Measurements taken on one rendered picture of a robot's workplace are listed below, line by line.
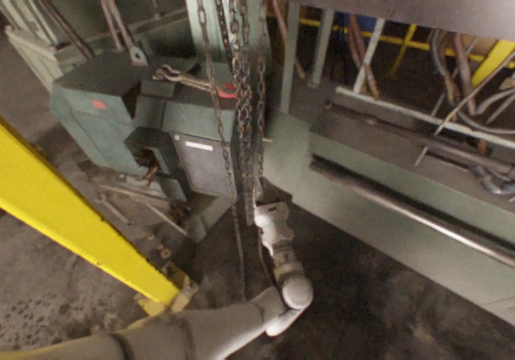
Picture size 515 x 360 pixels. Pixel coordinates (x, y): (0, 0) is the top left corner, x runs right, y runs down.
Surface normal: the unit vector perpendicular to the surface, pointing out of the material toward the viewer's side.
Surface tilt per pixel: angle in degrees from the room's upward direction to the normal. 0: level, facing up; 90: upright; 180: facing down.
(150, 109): 45
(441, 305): 0
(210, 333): 39
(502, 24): 90
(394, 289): 0
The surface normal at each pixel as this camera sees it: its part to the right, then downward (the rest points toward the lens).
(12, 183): 0.81, 0.45
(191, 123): -0.20, 0.08
